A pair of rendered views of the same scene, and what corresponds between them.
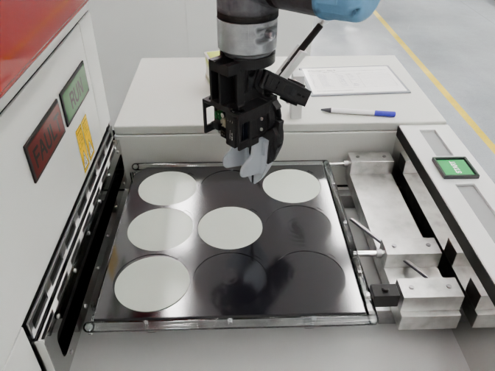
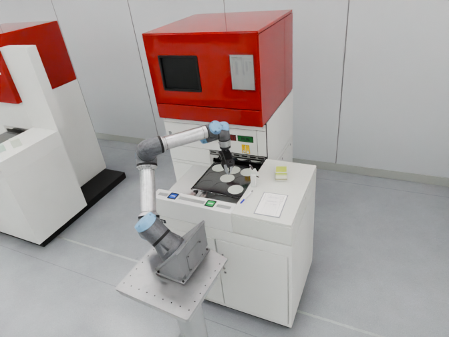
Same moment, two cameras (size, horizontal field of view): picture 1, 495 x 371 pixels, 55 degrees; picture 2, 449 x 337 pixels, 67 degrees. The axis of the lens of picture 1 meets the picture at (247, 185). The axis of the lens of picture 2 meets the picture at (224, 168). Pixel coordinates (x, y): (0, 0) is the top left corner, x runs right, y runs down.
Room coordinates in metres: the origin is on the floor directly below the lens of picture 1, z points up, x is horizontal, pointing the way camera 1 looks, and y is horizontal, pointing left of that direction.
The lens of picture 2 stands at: (1.53, -1.68, 2.18)
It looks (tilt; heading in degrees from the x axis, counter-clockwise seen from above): 31 degrees down; 120
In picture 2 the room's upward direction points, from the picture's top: 7 degrees counter-clockwise
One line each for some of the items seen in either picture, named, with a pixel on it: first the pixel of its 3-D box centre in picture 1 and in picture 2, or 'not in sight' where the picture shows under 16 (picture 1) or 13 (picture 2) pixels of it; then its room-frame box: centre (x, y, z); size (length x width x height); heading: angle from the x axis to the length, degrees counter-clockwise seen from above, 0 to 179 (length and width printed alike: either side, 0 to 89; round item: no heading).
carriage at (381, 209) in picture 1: (391, 232); not in sight; (0.59, -0.24, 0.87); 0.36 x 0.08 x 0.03; 2
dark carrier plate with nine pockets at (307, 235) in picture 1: (230, 227); (227, 178); (0.56, 0.03, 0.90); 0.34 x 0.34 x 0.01; 2
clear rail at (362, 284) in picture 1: (345, 226); (216, 193); (0.57, -0.15, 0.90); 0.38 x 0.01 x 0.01; 2
